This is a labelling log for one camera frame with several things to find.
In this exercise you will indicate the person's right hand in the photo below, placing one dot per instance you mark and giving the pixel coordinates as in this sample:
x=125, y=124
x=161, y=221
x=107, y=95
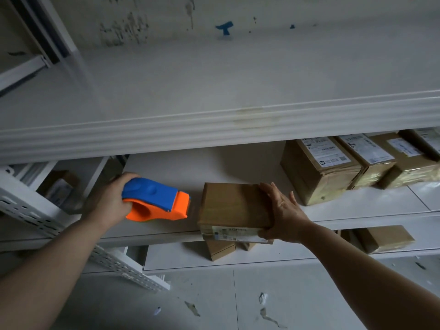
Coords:
x=287, y=216

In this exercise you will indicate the person's left hand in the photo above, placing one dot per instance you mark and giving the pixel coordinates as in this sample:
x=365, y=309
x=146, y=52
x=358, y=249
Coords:
x=107, y=203

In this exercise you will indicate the person's left thumb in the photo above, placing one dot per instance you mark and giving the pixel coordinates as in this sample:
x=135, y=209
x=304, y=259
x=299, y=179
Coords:
x=128, y=176

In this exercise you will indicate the person's right thumb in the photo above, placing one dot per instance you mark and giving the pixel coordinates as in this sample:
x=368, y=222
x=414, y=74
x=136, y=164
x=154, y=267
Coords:
x=266, y=233

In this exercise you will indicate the person's right middle finger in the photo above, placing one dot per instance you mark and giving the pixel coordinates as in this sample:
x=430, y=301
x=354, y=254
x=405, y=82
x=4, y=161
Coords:
x=279, y=195

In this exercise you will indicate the blue and orange tape dispenser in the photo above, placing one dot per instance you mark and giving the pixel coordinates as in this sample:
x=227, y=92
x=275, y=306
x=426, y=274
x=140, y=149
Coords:
x=154, y=201

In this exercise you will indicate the brown cardboard parcel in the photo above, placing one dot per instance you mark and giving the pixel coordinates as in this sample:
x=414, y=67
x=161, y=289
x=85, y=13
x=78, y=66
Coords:
x=233, y=211

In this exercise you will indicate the person's right forearm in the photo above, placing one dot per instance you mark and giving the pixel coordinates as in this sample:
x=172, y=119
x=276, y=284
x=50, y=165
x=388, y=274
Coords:
x=367, y=278

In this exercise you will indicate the person's left forearm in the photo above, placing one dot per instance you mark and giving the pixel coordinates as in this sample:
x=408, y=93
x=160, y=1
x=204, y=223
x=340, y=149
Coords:
x=44, y=274

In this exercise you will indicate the tall taped cardboard parcel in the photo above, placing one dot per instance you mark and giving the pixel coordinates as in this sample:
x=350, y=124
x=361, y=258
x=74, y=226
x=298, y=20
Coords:
x=319, y=170

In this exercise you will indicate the small brown cardboard box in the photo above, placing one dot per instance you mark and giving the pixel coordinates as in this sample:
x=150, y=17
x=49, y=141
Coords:
x=220, y=250

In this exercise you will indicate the cardboard box with white label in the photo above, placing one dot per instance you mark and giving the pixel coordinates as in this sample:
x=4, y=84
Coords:
x=58, y=190

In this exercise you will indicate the white perforated metal upright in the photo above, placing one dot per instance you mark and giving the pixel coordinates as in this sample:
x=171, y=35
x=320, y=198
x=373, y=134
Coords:
x=68, y=233

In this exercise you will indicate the taped parcel with large label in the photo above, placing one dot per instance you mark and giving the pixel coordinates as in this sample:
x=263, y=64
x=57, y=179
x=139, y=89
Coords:
x=369, y=158

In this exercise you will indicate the white metal shelving unit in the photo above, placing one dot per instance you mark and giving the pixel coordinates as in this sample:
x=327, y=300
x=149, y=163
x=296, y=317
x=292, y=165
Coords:
x=220, y=109

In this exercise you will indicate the plain brown cardboard box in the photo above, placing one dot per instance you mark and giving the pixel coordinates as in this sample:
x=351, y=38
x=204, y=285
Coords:
x=383, y=238

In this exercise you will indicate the taped parcel with small label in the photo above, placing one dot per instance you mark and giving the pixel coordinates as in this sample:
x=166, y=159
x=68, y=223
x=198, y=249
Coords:
x=407, y=161

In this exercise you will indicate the white shelf beam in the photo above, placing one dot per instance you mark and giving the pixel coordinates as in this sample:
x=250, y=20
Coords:
x=21, y=72

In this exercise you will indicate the dark cardboard parcel with label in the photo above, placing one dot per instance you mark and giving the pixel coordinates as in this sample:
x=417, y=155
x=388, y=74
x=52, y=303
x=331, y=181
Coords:
x=424, y=140

